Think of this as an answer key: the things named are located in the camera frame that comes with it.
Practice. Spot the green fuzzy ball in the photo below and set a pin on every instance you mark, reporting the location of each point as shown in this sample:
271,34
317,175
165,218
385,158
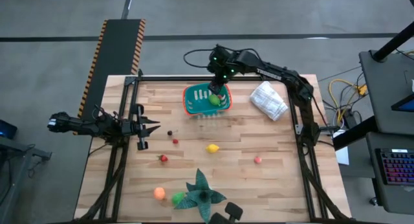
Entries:
177,198

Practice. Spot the yellow toy lemon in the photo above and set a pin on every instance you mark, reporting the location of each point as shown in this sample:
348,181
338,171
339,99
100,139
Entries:
212,148

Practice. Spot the black hazard-striped floor mat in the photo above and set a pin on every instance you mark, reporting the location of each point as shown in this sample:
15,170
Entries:
113,46

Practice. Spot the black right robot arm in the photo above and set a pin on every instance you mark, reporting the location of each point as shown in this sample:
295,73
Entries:
309,120

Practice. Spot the black metal table frame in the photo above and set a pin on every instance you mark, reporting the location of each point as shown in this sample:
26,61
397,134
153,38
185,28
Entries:
161,78

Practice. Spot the green artificial plant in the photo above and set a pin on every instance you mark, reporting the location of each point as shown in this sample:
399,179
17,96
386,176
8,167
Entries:
202,196

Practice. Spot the white folded cloth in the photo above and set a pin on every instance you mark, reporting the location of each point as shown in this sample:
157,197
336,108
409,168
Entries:
268,102

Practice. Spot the white paper sheet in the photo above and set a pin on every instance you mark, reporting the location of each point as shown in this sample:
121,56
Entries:
343,156

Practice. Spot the small dark toy cherry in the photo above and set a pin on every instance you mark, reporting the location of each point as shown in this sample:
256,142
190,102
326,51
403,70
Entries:
169,132

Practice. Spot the orange toy peach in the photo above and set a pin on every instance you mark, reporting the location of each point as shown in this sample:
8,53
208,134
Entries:
159,193

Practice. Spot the small blue-screen device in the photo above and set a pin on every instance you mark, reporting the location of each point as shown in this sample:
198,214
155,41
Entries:
6,130

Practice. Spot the green toy lime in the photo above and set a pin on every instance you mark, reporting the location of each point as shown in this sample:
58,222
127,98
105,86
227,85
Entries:
213,100

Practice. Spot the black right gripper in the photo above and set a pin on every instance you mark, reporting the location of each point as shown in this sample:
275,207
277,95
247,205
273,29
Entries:
226,63

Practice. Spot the teal basket orange rim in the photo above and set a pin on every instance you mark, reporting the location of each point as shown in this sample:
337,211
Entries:
191,107

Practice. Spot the tablet with blue screen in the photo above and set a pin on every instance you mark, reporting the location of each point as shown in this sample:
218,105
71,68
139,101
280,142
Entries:
407,105

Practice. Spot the black monitor pole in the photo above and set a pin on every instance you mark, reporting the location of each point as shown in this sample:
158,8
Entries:
393,42

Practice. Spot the backlit computer keyboard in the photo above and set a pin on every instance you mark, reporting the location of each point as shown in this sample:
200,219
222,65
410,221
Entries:
398,167

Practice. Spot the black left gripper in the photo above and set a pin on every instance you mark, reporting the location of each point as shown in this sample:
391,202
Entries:
129,128

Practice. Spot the grey equipment stand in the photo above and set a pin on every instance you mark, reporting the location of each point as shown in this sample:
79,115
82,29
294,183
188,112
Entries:
13,172

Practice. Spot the red toy strawberry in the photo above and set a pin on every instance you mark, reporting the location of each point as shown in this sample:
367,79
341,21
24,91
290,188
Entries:
164,158

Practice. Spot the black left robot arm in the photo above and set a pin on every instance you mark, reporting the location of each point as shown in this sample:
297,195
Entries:
74,125

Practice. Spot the dark grey keyboard desk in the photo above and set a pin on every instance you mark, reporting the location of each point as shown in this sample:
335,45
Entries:
375,198

